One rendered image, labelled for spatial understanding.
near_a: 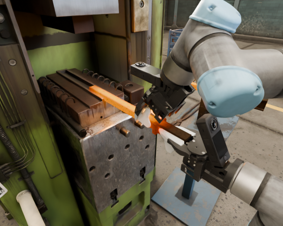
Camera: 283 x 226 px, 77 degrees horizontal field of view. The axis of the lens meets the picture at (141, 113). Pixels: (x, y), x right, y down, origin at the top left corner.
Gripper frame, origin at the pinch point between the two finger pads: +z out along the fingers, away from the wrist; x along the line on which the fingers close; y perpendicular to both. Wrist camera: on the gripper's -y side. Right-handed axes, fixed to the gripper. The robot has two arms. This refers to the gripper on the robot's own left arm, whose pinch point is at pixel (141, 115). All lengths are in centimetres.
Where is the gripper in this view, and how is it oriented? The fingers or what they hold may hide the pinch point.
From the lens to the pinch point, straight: 55.9
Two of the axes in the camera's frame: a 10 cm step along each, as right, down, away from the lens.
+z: -3.4, 5.5, 7.7
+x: 7.2, -3.7, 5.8
